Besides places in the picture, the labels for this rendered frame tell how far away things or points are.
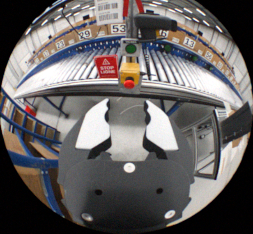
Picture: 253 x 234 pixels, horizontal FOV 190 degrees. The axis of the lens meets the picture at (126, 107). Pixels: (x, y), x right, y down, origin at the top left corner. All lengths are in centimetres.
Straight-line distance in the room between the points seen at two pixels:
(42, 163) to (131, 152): 97
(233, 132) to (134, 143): 107
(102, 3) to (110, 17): 7
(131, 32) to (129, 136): 102
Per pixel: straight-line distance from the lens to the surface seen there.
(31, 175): 27
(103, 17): 31
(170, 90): 51
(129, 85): 29
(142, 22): 24
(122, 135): 107
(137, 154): 107
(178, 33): 102
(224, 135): 73
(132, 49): 29
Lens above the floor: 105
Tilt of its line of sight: 62 degrees down
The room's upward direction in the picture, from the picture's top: 1 degrees counter-clockwise
